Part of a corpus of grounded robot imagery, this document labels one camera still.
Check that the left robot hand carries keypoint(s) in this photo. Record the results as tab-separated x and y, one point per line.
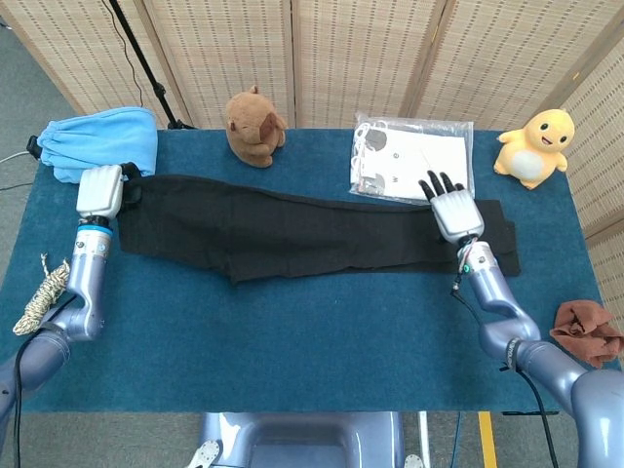
100	192

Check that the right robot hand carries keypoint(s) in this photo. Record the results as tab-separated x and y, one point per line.
456	214

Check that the black trousers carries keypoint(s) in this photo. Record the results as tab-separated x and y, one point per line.
292	239

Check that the light blue folded fleece cloth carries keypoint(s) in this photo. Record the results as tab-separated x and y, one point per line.
97	141

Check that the clear bag with white garment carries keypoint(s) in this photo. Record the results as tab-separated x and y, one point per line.
409	161

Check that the black table clamp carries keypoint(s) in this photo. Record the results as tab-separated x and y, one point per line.
33	146

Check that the yellow dinosaur plush toy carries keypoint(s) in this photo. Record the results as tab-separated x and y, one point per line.
529	156

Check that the black tripod stand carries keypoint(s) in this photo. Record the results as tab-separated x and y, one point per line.
158	90

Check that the brown capybara plush toy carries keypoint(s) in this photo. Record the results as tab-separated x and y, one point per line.
248	131

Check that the brown crumpled cloth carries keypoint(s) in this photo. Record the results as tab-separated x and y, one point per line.
585	331

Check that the blue carpet table cover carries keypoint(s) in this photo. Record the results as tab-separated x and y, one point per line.
292	351

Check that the white table leg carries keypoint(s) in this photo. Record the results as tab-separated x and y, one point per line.
423	434

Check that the yellow floor tape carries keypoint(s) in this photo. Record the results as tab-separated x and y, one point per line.
487	439

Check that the blue-grey robot torso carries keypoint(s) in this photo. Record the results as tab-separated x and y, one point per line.
302	439

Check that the white perforated bracket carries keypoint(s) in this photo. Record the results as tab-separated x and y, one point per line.
413	460
207	451

